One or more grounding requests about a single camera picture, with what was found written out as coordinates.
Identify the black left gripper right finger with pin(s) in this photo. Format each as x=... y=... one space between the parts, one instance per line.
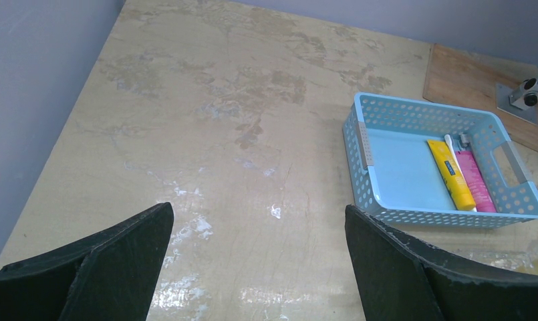
x=401 y=277

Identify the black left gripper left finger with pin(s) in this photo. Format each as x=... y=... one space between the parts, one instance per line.
x=109 y=275

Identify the pink toothpaste tube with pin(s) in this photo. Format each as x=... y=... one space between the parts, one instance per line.
x=475 y=181

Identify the light blue perforated basket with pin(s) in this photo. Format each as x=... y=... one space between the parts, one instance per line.
x=394 y=175

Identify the white toothbrush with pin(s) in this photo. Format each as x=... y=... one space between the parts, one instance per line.
x=450 y=143

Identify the grey metal camera mount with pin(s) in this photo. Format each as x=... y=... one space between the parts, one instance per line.
x=521 y=101

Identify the wooden board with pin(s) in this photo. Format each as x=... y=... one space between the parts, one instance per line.
x=456 y=79

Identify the grey toothbrush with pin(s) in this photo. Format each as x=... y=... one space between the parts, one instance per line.
x=464 y=142

